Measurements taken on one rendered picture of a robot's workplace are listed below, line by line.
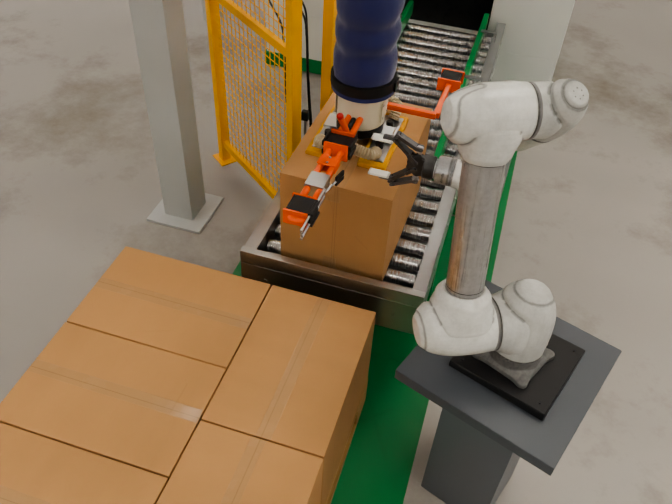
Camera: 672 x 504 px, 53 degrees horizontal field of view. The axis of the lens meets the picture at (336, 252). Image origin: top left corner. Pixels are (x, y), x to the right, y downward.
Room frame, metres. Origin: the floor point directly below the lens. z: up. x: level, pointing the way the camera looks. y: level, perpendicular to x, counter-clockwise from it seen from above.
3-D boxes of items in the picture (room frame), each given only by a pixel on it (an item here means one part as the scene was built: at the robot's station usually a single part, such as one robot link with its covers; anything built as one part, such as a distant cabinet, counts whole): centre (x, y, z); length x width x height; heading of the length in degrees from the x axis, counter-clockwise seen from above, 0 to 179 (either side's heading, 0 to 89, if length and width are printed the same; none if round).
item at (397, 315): (1.70, 0.02, 0.47); 0.70 x 0.03 x 0.15; 75
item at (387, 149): (2.04, -0.15, 0.97); 0.34 x 0.10 x 0.05; 164
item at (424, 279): (2.75, -0.60, 0.50); 2.31 x 0.05 x 0.19; 165
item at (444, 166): (1.71, -0.32, 1.08); 0.09 x 0.06 x 0.09; 164
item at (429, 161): (1.73, -0.25, 1.08); 0.09 x 0.07 x 0.08; 74
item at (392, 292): (1.71, 0.01, 0.58); 0.70 x 0.03 x 0.06; 75
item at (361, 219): (2.06, -0.07, 0.75); 0.60 x 0.40 x 0.40; 164
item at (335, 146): (1.82, 0.01, 1.08); 0.10 x 0.08 x 0.06; 74
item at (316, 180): (1.62, 0.07, 1.07); 0.07 x 0.07 x 0.04; 74
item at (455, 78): (2.28, -0.39, 1.08); 0.09 x 0.08 x 0.05; 74
